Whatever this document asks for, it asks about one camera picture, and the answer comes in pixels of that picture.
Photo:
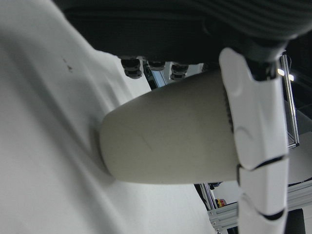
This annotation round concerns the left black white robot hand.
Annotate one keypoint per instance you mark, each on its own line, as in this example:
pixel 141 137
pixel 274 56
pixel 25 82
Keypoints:
pixel 170 31

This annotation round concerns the beige paper cup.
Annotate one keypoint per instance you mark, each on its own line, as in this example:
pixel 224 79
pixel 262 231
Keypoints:
pixel 170 136

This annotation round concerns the aluminium extrusion frame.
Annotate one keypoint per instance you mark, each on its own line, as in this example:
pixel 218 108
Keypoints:
pixel 224 215

